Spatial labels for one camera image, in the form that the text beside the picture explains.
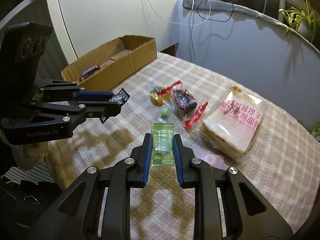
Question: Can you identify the white framed window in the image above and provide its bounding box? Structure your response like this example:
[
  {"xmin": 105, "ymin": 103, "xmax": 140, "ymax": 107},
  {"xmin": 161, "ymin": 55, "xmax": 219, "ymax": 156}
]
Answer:
[{"xmin": 197, "ymin": 0, "xmax": 310, "ymax": 28}]

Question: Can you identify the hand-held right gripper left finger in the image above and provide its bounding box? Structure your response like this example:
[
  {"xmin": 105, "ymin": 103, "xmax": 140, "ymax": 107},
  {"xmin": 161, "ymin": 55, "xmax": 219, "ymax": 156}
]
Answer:
[{"xmin": 37, "ymin": 133, "xmax": 153, "ymax": 240}]

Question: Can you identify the black patterned candy wrapper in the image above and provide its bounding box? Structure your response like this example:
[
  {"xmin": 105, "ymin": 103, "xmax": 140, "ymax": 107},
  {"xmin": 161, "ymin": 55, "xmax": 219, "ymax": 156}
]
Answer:
[{"xmin": 99, "ymin": 87, "xmax": 131, "ymax": 125}]

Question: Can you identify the black cable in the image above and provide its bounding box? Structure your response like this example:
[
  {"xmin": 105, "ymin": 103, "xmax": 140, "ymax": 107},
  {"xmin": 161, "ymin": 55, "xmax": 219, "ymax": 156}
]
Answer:
[{"xmin": 197, "ymin": 0, "xmax": 235, "ymax": 23}]

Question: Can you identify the clear-wrapped green candy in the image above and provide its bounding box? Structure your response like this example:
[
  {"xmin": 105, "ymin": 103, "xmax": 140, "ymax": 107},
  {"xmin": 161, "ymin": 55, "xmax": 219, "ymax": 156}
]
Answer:
[{"xmin": 157, "ymin": 106, "xmax": 172, "ymax": 120}]

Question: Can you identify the potted spider plant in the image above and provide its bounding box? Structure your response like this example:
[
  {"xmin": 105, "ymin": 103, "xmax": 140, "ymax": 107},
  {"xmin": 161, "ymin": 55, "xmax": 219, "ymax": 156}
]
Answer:
[{"xmin": 279, "ymin": 0, "xmax": 318, "ymax": 45}]

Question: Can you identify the brown chocolate bar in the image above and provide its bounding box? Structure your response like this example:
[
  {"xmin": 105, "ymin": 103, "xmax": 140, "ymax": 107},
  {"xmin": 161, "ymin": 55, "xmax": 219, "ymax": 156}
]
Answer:
[{"xmin": 79, "ymin": 65, "xmax": 100, "ymax": 82}]

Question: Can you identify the person's left hand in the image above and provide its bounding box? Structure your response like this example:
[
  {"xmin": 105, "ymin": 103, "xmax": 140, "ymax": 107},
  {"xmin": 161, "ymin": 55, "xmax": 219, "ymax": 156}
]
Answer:
[{"xmin": 11, "ymin": 142, "xmax": 49, "ymax": 172}]

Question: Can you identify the cardboard box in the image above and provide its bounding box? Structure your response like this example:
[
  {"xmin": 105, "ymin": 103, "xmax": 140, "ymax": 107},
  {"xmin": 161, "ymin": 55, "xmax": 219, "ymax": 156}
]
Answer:
[{"xmin": 61, "ymin": 35, "xmax": 157, "ymax": 92}]

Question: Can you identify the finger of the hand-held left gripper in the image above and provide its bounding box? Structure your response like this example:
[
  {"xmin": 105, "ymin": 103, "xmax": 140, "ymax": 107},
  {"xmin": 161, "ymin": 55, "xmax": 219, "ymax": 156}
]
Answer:
[
  {"xmin": 24, "ymin": 101, "xmax": 123, "ymax": 131},
  {"xmin": 37, "ymin": 79, "xmax": 118, "ymax": 103}
]

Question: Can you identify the yellow jelly candy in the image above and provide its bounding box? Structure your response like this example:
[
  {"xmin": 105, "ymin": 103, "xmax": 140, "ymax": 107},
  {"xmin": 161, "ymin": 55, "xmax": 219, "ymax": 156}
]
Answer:
[{"xmin": 149, "ymin": 94, "xmax": 166, "ymax": 107}]

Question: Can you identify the clear bagged sliced bread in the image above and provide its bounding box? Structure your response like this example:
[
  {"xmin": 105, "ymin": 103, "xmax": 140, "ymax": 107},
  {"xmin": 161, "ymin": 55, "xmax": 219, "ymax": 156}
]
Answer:
[{"xmin": 199, "ymin": 86, "xmax": 268, "ymax": 160}]

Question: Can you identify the green candy packet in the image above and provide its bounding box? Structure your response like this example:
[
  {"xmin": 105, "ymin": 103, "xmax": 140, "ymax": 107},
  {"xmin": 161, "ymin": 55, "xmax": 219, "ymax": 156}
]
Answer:
[{"xmin": 150, "ymin": 121, "xmax": 175, "ymax": 168}]

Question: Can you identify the white cable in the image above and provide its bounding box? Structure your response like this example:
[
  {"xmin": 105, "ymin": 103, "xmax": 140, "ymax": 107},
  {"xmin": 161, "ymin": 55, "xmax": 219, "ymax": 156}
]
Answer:
[{"xmin": 139, "ymin": 0, "xmax": 212, "ymax": 63}]

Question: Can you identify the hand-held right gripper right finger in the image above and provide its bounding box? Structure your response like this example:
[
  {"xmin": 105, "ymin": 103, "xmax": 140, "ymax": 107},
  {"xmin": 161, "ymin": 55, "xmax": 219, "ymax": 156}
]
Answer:
[{"xmin": 173, "ymin": 134, "xmax": 293, "ymax": 240}]

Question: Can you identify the grey windowsill cloth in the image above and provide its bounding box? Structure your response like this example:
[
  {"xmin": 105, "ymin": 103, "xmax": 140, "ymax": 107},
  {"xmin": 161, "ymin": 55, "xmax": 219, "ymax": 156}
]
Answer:
[{"xmin": 182, "ymin": 0, "xmax": 320, "ymax": 53}]

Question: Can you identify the red-edged dark cake packet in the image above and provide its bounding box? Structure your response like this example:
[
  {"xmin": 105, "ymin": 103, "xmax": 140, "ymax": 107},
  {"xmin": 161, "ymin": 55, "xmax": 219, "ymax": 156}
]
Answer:
[{"xmin": 157, "ymin": 80, "xmax": 209, "ymax": 130}]

